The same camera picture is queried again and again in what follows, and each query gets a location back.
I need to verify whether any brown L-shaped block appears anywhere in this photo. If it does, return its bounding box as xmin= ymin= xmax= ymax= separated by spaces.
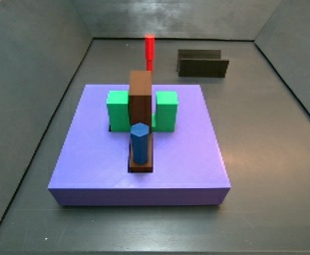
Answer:
xmin=130 ymin=71 xmax=154 ymax=173

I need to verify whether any blue hexagonal peg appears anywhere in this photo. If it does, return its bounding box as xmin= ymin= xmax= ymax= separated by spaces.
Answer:
xmin=132 ymin=123 xmax=150 ymax=164

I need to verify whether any green U-shaped block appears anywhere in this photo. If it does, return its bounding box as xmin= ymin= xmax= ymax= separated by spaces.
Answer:
xmin=108 ymin=91 xmax=178 ymax=132

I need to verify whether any red peg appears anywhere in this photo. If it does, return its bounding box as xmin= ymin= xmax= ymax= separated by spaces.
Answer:
xmin=146 ymin=34 xmax=156 ymax=71

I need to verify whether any black metal bracket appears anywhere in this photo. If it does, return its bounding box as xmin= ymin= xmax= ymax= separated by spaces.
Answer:
xmin=177 ymin=49 xmax=229 ymax=78

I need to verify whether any purple base board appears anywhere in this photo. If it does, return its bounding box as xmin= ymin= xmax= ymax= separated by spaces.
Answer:
xmin=49 ymin=85 xmax=231 ymax=206

